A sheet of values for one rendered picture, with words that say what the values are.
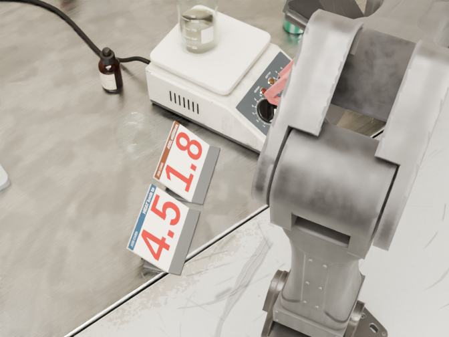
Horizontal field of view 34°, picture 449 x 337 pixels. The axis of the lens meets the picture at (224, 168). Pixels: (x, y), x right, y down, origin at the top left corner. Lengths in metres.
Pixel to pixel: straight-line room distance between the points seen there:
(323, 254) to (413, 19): 0.17
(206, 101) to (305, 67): 0.49
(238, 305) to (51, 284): 0.21
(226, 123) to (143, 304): 0.25
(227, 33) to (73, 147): 0.25
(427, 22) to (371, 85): 0.07
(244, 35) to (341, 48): 0.53
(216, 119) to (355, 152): 0.51
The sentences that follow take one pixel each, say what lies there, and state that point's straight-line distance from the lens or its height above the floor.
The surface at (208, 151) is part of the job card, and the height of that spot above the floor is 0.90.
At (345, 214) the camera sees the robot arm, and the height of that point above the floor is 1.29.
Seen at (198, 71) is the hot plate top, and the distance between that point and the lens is 0.92.
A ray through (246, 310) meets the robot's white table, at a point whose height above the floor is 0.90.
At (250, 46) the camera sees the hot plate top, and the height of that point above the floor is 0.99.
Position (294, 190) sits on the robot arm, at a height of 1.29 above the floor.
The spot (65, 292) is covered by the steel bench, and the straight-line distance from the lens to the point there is 0.86.
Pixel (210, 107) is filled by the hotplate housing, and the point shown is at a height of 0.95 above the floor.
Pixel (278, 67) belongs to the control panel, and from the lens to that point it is 0.96.
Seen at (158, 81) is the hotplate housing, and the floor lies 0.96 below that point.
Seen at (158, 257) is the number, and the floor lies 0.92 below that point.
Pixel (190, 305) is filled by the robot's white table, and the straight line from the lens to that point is 0.83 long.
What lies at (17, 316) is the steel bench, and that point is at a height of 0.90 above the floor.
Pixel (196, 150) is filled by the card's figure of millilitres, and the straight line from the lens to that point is 0.93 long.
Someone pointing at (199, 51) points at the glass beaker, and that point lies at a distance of 0.93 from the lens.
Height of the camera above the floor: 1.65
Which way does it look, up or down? 54 degrees down
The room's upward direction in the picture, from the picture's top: straight up
